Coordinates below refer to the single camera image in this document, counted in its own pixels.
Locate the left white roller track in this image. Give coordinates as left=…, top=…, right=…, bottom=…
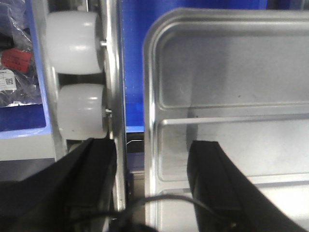
left=30, top=0, right=126, bottom=210

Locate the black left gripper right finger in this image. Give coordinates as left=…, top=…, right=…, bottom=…
left=187, top=141, right=305, bottom=232

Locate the ribbed silver metal tray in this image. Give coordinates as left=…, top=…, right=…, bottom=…
left=143, top=8, right=309, bottom=230

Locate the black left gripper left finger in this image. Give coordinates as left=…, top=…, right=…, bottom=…
left=0, top=138, right=116, bottom=232

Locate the blue bin below left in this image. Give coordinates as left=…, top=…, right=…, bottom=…
left=0, top=0, right=49, bottom=139

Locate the blue bin below centre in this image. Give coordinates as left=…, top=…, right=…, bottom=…
left=121, top=0, right=267, bottom=133

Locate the plastic bag with red label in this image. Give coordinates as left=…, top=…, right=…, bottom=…
left=0, top=0, right=42, bottom=107

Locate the blue bin below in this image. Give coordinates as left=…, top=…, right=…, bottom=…
left=0, top=0, right=49, bottom=139
left=121, top=0, right=267, bottom=133

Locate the black camera cable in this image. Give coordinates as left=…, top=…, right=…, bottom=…
left=70, top=194, right=237, bottom=232

